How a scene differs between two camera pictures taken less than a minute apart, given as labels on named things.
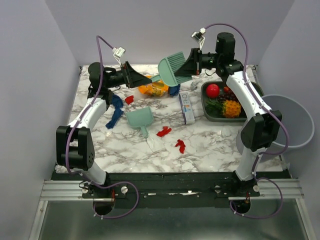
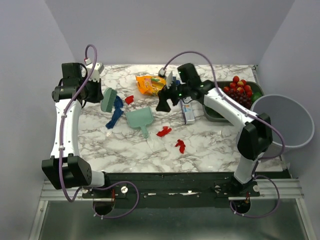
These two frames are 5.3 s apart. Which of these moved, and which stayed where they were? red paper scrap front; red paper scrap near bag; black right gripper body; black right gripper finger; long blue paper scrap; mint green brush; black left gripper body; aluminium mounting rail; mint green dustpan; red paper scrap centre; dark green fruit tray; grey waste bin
Moved: black right gripper body; black left gripper body; black right gripper finger; mint green brush
Stayed: aluminium mounting rail; dark green fruit tray; grey waste bin; red paper scrap front; long blue paper scrap; red paper scrap centre; mint green dustpan; red paper scrap near bag
